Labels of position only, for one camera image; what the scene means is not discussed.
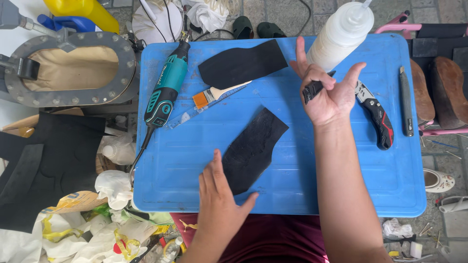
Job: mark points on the person's right hand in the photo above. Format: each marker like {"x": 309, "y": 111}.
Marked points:
{"x": 329, "y": 104}

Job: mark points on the person's left hand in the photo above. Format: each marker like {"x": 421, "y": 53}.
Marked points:
{"x": 217, "y": 212}

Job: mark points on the small black hand tool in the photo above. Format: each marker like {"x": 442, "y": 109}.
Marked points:
{"x": 310, "y": 92}

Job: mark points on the rough black rubber sole piece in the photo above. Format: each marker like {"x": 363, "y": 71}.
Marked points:
{"x": 252, "y": 149}

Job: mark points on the black red folding utility knife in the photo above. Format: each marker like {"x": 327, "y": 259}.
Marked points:
{"x": 378, "y": 117}

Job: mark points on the small white-capped bottle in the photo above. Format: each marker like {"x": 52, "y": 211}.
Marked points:
{"x": 172, "y": 250}

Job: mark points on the person's maroon clothing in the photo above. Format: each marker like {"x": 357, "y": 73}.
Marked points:
{"x": 278, "y": 241}

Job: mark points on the white squeeze bottle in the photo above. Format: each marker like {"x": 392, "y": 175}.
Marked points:
{"x": 338, "y": 34}

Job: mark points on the slim grey cutter knife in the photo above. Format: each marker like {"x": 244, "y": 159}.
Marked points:
{"x": 406, "y": 102}

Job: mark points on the brown worn shoe sole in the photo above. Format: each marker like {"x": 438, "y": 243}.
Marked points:
{"x": 421, "y": 95}
{"x": 449, "y": 95}

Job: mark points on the dark green sandal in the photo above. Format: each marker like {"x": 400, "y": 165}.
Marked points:
{"x": 243, "y": 28}
{"x": 270, "y": 31}

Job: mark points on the smooth black rubber sole piece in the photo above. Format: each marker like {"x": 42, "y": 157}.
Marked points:
{"x": 241, "y": 64}

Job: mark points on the clear plastic ruler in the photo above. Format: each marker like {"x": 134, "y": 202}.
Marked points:
{"x": 190, "y": 115}

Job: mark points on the pink metal rack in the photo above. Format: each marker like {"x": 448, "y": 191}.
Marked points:
{"x": 398, "y": 26}

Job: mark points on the clear plastic bottle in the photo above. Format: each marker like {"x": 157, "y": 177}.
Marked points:
{"x": 119, "y": 151}

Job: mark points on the wooden paintbrush orange bristles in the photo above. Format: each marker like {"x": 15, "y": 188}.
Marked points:
{"x": 212, "y": 95}

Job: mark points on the heap of plastic bags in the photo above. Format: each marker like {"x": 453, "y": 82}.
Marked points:
{"x": 91, "y": 237}

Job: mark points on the teal black rotary tool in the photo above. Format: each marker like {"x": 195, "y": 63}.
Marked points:
{"x": 166, "y": 87}

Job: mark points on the white slip-on shoe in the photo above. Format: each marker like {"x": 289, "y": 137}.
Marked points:
{"x": 440, "y": 182}

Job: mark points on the crumpled white tissue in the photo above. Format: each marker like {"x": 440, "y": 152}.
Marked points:
{"x": 396, "y": 229}

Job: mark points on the crumpled white cloth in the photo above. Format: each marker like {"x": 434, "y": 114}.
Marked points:
{"x": 204, "y": 14}

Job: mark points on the heap of black rubber sheets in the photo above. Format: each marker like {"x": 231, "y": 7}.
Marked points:
{"x": 55, "y": 164}

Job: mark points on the small white block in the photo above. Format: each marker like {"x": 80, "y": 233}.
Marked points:
{"x": 416, "y": 250}

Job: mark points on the white round plastic container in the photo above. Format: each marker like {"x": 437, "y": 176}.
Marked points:
{"x": 155, "y": 25}

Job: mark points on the yellow plastic jug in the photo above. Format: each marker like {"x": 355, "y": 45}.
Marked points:
{"x": 86, "y": 11}

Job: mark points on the grey metal oval press frame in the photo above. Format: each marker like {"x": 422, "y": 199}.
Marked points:
{"x": 73, "y": 96}

